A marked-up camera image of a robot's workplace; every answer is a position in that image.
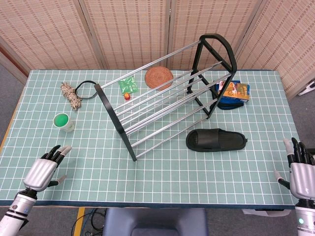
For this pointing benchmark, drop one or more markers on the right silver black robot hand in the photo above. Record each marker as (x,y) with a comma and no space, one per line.
(302,177)

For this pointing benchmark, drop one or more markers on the white stand base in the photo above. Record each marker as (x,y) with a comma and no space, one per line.
(307,89)

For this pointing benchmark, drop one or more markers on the green snack packet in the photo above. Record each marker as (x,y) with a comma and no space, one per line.
(128,84)

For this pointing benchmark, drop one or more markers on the white paper sheet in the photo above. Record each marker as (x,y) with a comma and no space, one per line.
(268,212)

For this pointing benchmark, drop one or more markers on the round woven brown coaster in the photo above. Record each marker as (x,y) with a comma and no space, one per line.
(156,77)

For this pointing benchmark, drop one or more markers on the blue grey chair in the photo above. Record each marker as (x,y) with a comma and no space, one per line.
(155,221)

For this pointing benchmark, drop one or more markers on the orange blue printed box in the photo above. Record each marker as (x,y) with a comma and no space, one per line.
(240,92)

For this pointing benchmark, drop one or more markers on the small red orange toy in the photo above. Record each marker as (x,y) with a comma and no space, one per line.
(127,97)

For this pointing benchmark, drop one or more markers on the white cup with green ball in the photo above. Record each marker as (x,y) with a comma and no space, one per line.
(62,121)

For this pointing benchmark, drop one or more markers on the blue black pouch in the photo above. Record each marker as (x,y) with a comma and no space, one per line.
(231,105)

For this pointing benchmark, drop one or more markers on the light green grid tablecloth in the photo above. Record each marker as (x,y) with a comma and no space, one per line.
(160,177)

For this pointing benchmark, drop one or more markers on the black chrome shoe rack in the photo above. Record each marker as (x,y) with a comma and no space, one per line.
(115,118)

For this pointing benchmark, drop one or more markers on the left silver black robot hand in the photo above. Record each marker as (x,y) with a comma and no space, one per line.
(40,172)

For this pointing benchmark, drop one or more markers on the black elastic band loop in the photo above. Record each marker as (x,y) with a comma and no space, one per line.
(80,86)

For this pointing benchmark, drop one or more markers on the bamboo folding screen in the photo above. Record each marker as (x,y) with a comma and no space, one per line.
(123,32)

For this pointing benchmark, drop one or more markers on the black slipper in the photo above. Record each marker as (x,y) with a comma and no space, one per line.
(216,141)

